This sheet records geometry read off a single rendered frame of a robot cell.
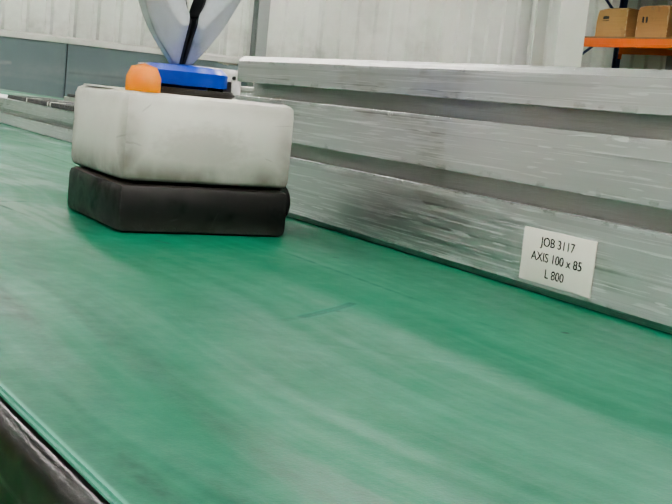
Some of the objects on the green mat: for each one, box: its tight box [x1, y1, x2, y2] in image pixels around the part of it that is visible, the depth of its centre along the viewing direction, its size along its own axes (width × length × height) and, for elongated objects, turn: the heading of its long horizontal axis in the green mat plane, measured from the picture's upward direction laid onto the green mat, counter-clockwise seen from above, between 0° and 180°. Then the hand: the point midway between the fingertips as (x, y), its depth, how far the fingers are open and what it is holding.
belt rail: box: [0, 94, 74, 143], centre depth 128 cm, size 96×4×3 cm
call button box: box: [67, 83, 294, 237], centre depth 53 cm, size 8×10×6 cm
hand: (188, 37), depth 52 cm, fingers closed
